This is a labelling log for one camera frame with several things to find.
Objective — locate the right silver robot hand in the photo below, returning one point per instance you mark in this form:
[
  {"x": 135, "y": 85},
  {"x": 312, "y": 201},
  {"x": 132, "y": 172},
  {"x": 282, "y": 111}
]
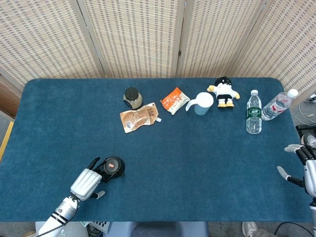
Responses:
[{"x": 306, "y": 168}]

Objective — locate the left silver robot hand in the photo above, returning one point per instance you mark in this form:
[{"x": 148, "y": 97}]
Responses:
[{"x": 87, "y": 182}]

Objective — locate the black round lidded container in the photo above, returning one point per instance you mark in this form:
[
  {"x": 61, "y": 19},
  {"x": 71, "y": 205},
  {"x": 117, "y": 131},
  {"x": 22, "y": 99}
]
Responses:
[{"x": 113, "y": 168}]

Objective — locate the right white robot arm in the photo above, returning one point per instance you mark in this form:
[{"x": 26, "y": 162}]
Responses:
[{"x": 313, "y": 214}]

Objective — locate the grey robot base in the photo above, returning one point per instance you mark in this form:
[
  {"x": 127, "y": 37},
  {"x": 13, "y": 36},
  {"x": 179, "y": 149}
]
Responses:
[{"x": 158, "y": 229}]

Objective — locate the grey sneaker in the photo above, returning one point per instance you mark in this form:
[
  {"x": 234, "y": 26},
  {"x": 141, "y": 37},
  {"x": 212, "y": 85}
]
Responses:
[
  {"x": 310, "y": 141},
  {"x": 249, "y": 229}
]

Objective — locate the checkerboard calibration card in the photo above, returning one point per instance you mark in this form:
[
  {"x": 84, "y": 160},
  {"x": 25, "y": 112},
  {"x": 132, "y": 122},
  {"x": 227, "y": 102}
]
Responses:
[{"x": 101, "y": 225}]

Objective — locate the red label water bottle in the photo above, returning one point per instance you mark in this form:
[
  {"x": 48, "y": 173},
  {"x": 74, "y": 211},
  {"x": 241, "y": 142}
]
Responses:
[{"x": 277, "y": 105}]

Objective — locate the green label water bottle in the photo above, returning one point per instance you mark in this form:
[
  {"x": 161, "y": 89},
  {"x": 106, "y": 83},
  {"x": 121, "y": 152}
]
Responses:
[{"x": 254, "y": 115}]

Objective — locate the blue table cloth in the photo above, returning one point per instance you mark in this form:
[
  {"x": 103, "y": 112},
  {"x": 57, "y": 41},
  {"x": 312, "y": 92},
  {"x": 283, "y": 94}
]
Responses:
[{"x": 158, "y": 148}]

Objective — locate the brown spout pouch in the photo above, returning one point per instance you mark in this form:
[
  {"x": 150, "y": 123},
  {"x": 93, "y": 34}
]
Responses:
[{"x": 139, "y": 118}]

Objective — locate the glass jar with black lid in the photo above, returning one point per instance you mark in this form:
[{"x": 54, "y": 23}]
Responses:
[{"x": 132, "y": 98}]

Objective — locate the black and white plush toy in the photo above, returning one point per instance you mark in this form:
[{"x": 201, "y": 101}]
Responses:
[{"x": 224, "y": 92}]

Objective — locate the orange snack bag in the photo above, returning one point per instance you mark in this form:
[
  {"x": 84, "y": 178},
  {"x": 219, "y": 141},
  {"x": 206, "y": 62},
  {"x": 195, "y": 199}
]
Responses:
[{"x": 175, "y": 100}]

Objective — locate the light blue plastic pitcher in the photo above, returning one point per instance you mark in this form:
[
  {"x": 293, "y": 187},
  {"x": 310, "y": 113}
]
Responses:
[{"x": 201, "y": 103}]

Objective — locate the woven folding screen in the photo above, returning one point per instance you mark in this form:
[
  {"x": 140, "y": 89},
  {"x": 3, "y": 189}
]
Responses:
[{"x": 158, "y": 37}]

